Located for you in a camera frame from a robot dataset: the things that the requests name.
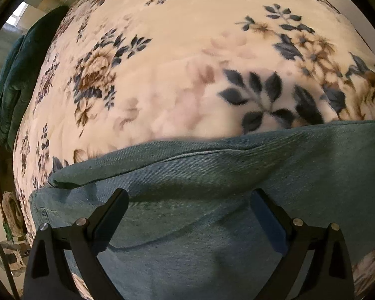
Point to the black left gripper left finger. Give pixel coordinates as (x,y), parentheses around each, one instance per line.
(48,275)

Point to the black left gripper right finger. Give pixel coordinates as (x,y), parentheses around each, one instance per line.
(330,273)

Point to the blue denim jeans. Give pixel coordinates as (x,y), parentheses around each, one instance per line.
(189,232)

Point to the brown folded cloth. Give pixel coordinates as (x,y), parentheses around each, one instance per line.
(13,214)

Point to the dark teal folded quilt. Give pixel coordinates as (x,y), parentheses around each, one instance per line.
(20,73)

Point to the floral fleece bed blanket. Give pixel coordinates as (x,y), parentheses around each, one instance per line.
(121,73)

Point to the window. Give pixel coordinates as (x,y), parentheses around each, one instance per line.
(14,18)

